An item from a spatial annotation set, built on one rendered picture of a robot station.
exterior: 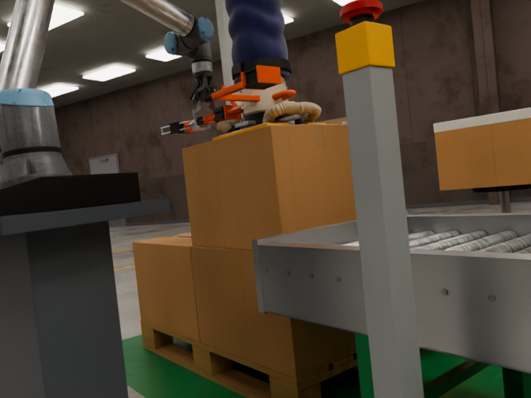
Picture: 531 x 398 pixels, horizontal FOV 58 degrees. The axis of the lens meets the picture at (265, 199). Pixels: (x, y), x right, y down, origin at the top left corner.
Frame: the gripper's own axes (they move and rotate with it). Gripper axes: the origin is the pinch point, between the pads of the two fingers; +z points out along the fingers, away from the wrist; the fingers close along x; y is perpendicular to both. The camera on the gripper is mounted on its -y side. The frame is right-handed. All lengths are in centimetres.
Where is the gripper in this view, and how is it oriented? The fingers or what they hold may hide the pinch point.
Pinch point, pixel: (205, 120)
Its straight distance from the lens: 219.6
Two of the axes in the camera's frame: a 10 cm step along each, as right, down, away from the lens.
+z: 1.1, 9.9, 0.3
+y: 6.1, -0.4, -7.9
